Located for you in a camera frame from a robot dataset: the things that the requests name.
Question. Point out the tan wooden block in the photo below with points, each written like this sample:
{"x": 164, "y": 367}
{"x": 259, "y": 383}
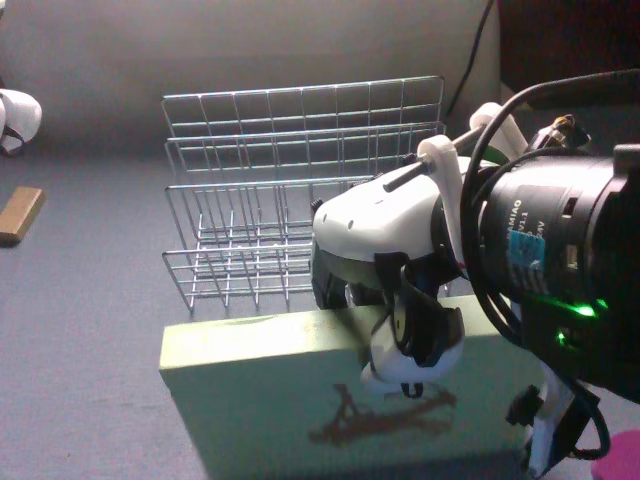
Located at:
{"x": 20, "y": 212}

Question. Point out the magenta round disc block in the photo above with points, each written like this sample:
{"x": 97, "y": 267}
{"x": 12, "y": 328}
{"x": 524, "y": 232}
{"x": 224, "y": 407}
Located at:
{"x": 622, "y": 460}

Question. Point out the grey table cloth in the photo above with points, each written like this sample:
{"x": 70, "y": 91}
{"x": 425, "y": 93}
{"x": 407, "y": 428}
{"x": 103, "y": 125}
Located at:
{"x": 75, "y": 350}

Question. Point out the pale green hardcover book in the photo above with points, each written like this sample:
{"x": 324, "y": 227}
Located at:
{"x": 260, "y": 390}

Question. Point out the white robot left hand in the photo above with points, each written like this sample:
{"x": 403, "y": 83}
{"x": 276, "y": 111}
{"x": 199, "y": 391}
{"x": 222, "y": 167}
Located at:
{"x": 20, "y": 112}

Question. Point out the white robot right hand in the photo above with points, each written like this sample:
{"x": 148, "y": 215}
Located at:
{"x": 380, "y": 220}

